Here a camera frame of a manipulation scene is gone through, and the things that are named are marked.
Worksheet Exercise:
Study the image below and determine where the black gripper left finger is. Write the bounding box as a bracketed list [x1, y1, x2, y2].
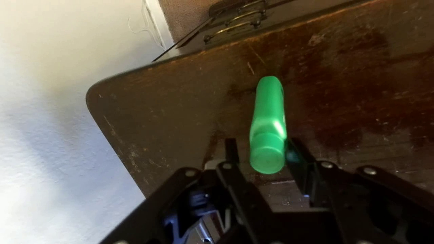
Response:
[215, 137, 272, 214]

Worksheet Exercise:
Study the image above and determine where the small green plastic bottle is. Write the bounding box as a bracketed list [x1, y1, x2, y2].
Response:
[248, 75, 288, 176]

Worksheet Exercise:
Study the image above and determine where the thin black wire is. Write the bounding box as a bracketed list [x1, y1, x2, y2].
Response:
[151, 0, 290, 62]

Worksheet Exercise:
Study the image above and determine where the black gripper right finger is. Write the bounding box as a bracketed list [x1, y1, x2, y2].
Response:
[286, 137, 349, 207]

